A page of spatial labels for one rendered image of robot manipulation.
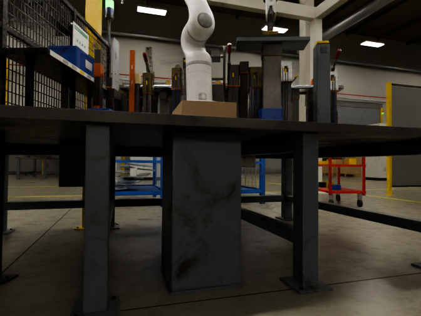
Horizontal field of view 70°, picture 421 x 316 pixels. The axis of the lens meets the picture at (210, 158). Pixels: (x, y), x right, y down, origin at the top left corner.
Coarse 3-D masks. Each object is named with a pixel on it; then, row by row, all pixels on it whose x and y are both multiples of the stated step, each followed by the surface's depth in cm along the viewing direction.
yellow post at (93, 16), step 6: (90, 0) 244; (96, 0) 244; (90, 6) 244; (96, 6) 244; (90, 12) 244; (96, 12) 244; (90, 18) 243; (96, 18) 243; (90, 24) 243; (96, 24) 243; (96, 30) 243; (90, 36) 243; (90, 48) 243; (90, 54) 243; (84, 192) 241; (84, 198) 241; (84, 210) 240; (78, 228) 237
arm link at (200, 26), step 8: (192, 0) 137; (200, 0) 138; (192, 8) 134; (200, 8) 134; (208, 8) 137; (192, 16) 133; (200, 16) 132; (208, 16) 134; (192, 24) 134; (200, 24) 132; (208, 24) 133; (192, 32) 136; (200, 32) 134; (208, 32) 135; (200, 40) 140
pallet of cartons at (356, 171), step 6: (360, 162) 1376; (336, 168) 1473; (342, 168) 1438; (348, 168) 1403; (354, 168) 1372; (360, 168) 1376; (336, 174) 1471; (342, 174) 1478; (348, 174) 1421; (354, 174) 1370; (360, 174) 1374
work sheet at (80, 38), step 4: (76, 24) 203; (76, 28) 203; (80, 28) 208; (76, 32) 203; (80, 32) 208; (84, 32) 214; (76, 36) 203; (80, 36) 208; (84, 36) 214; (88, 36) 221; (76, 40) 203; (80, 40) 208; (84, 40) 214; (76, 44) 203; (80, 44) 208; (84, 44) 214; (84, 48) 214
